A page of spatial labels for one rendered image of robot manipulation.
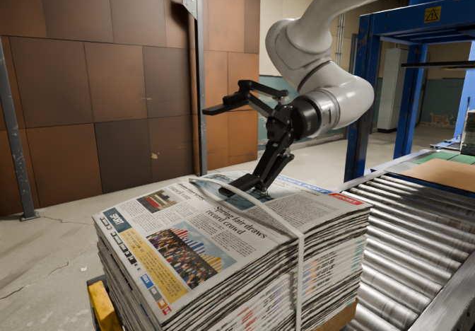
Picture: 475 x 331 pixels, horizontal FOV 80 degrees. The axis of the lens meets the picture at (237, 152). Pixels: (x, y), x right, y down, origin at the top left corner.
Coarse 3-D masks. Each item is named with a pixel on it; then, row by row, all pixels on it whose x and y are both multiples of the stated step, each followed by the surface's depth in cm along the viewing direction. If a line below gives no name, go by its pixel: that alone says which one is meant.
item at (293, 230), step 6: (204, 180) 53; (210, 180) 51; (216, 180) 51; (222, 186) 48; (228, 186) 47; (240, 192) 45; (246, 198) 44; (252, 198) 43; (258, 204) 42; (264, 204) 42; (264, 210) 41; (270, 210) 41; (276, 216) 39; (282, 222) 38; (288, 228) 37; (294, 228) 38; (294, 234) 37; (300, 234) 37
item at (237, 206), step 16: (208, 176) 59; (208, 192) 51; (224, 208) 45; (240, 208) 45; (256, 208) 45; (272, 208) 45; (256, 224) 40; (272, 224) 40; (304, 224) 40; (272, 240) 36; (288, 240) 36; (304, 240) 39; (288, 256) 37; (304, 256) 39; (288, 272) 38; (304, 272) 40; (288, 288) 39; (304, 288) 41; (288, 304) 39; (304, 304) 41; (288, 320) 39; (304, 320) 41
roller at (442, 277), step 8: (368, 240) 80; (376, 240) 80; (368, 248) 79; (376, 248) 77; (384, 248) 76; (392, 248) 76; (384, 256) 75; (392, 256) 74; (400, 256) 73; (408, 256) 72; (400, 264) 72; (408, 264) 71; (416, 264) 70; (424, 264) 69; (416, 272) 69; (424, 272) 68; (432, 272) 67; (440, 272) 66; (448, 272) 66; (432, 280) 67; (440, 280) 65; (448, 280) 65
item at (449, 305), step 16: (464, 272) 66; (448, 288) 61; (464, 288) 61; (432, 304) 57; (448, 304) 57; (464, 304) 57; (416, 320) 53; (432, 320) 53; (448, 320) 53; (464, 320) 57
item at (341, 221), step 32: (256, 192) 51; (288, 192) 52; (320, 192) 54; (320, 224) 40; (352, 224) 47; (320, 256) 41; (352, 256) 48; (320, 288) 43; (352, 288) 50; (320, 320) 45
